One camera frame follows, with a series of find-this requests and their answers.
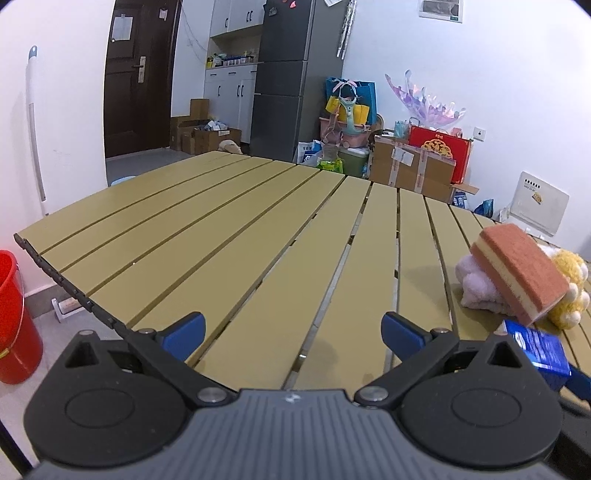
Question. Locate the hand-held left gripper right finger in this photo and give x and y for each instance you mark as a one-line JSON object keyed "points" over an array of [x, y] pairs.
{"points": [[401, 337]]}

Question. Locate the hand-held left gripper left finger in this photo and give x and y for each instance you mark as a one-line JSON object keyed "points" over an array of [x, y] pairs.
{"points": [[184, 337]]}

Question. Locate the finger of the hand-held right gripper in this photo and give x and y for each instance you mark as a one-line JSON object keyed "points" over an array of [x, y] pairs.
{"points": [[581, 381]]}

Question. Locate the small blue box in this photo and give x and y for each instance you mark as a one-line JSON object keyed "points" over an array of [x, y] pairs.
{"points": [[538, 348]]}

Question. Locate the pink towel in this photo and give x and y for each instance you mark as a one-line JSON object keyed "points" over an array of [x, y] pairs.
{"points": [[475, 286]]}

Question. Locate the yellow plush toy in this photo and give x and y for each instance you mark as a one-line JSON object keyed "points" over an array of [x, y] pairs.
{"points": [[570, 267]]}

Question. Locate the red and yellow sponge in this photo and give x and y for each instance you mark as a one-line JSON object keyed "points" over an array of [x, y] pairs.
{"points": [[521, 267]]}

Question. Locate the tan slatted folding table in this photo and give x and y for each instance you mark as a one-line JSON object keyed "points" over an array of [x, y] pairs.
{"points": [[231, 254]]}

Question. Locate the white mop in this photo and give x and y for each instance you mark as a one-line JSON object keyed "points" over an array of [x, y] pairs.
{"points": [[67, 308]]}

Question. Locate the small blue bag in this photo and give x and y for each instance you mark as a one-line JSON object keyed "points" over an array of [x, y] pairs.
{"points": [[484, 207]]}

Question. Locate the taped cardboard box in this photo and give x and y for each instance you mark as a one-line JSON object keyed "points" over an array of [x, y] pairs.
{"points": [[401, 168]]}

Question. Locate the red plastic bucket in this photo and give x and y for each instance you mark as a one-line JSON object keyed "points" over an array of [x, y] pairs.
{"points": [[16, 332]]}

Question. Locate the light blue plastic stool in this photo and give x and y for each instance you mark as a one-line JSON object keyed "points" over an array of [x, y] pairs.
{"points": [[122, 180]]}

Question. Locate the green cooler box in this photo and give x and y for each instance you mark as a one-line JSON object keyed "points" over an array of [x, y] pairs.
{"points": [[353, 161]]}

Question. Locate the white panel heater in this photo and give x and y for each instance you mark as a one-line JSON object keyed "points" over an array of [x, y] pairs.
{"points": [[540, 203]]}

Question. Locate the green plastic bag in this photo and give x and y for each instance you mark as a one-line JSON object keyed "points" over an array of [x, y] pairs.
{"points": [[331, 166]]}

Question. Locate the beige plush toy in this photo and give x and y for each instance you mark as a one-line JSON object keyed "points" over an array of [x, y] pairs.
{"points": [[230, 147]]}

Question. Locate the red gift box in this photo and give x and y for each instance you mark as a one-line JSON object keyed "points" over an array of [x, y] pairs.
{"points": [[438, 145]]}

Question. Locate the open cardboard box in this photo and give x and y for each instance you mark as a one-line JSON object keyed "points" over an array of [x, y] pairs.
{"points": [[214, 141]]}

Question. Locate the blue and white bag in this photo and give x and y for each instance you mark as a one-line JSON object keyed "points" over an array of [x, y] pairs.
{"points": [[309, 154]]}

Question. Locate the small cardboard box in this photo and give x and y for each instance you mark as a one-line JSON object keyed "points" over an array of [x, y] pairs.
{"points": [[199, 110]]}

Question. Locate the iridescent flower bouquet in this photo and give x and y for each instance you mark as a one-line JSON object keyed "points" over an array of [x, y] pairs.
{"points": [[425, 104]]}

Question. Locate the yellow paper bag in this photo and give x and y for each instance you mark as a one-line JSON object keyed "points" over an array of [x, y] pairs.
{"points": [[332, 106]]}

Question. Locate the blue gift bag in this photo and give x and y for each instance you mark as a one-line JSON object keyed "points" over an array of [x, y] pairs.
{"points": [[367, 92]]}

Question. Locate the white cabinet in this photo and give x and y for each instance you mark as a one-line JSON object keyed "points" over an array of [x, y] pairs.
{"points": [[231, 92]]}

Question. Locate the dark brown door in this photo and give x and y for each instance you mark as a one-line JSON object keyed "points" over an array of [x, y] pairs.
{"points": [[134, 92]]}

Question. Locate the grey refrigerator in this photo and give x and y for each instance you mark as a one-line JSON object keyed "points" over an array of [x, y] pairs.
{"points": [[281, 92]]}

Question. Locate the row of small bottles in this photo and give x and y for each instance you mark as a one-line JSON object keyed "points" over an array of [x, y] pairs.
{"points": [[231, 60]]}

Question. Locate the silver hanging streamer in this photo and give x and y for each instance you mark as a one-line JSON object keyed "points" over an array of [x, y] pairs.
{"points": [[346, 27]]}

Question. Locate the white paper notice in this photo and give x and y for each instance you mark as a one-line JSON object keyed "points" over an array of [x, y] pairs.
{"points": [[123, 27]]}

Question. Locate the white wall socket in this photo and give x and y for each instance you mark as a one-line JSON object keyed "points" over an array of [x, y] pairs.
{"points": [[480, 133]]}

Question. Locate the teal plastic frame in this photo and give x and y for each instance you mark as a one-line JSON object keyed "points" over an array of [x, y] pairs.
{"points": [[349, 113]]}

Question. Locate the white wall panel box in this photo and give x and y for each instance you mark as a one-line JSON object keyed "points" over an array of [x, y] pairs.
{"points": [[441, 10]]}

